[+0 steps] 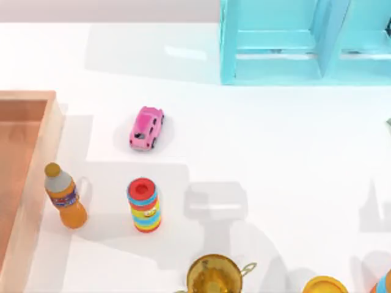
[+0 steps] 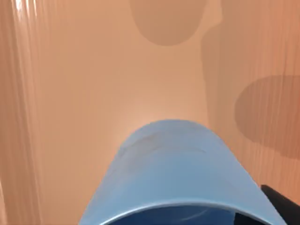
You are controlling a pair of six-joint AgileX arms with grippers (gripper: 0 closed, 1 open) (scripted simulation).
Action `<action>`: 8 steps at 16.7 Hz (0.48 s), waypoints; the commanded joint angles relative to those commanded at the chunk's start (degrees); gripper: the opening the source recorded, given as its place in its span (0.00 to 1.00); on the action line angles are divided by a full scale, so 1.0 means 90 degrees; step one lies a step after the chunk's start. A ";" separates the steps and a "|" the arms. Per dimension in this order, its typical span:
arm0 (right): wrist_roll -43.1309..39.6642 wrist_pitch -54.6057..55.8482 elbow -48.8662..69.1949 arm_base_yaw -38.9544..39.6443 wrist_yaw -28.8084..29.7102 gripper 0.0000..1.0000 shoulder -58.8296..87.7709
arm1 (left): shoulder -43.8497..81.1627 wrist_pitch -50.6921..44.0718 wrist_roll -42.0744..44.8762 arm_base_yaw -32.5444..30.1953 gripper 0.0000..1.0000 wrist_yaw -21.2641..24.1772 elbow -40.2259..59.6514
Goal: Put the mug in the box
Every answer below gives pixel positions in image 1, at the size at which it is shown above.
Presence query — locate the pink toy car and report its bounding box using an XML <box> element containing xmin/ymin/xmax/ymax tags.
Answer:
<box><xmin>128</xmin><ymin>106</ymin><xmax>165</xmax><ymax>153</ymax></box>

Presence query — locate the stack of coloured rings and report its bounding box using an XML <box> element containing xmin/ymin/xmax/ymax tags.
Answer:
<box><xmin>126</xmin><ymin>178</ymin><xmax>163</xmax><ymax>233</ymax></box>

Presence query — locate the gold trophy cup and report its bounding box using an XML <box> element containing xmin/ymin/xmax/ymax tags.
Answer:
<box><xmin>185</xmin><ymin>253</ymin><xmax>258</xmax><ymax>293</ymax></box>

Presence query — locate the light blue rack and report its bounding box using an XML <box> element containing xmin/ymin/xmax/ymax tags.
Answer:
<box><xmin>219</xmin><ymin>0</ymin><xmax>391</xmax><ymax>87</ymax></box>

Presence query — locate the orange drink bottle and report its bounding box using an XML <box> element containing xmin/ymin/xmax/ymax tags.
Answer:
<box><xmin>44</xmin><ymin>162</ymin><xmax>89</xmax><ymax>230</ymax></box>

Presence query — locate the salmon-coloured shallow box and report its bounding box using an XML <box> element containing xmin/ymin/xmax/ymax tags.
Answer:
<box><xmin>0</xmin><ymin>90</ymin><xmax>65</xmax><ymax>293</ymax></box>

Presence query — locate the yellow round lid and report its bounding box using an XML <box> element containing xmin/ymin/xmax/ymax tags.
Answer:
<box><xmin>302</xmin><ymin>275</ymin><xmax>349</xmax><ymax>293</ymax></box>

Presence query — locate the orange and blue toy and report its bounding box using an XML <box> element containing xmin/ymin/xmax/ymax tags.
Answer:
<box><xmin>370</xmin><ymin>270</ymin><xmax>391</xmax><ymax>293</ymax></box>

